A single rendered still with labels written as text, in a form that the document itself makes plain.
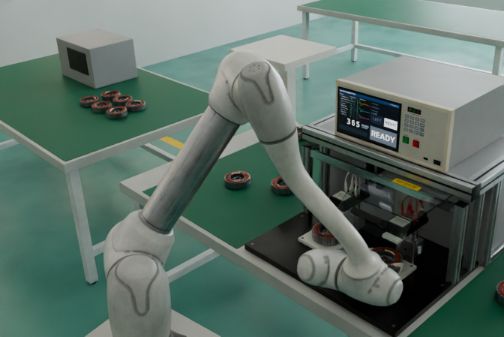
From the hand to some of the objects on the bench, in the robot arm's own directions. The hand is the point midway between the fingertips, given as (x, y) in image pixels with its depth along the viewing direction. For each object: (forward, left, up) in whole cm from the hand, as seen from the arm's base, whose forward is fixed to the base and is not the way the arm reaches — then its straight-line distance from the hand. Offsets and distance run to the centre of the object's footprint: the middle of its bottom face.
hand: (383, 260), depth 196 cm
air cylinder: (+14, -4, -4) cm, 15 cm away
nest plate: (0, 0, -4) cm, 4 cm away
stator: (+6, +23, -4) cm, 24 cm away
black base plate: (+4, +11, -7) cm, 14 cm away
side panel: (+35, -29, -4) cm, 46 cm away
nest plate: (+6, +23, -5) cm, 24 cm away
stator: (0, 0, -2) cm, 2 cm away
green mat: (+11, -57, -2) cm, 58 cm away
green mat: (+40, +69, -10) cm, 80 cm away
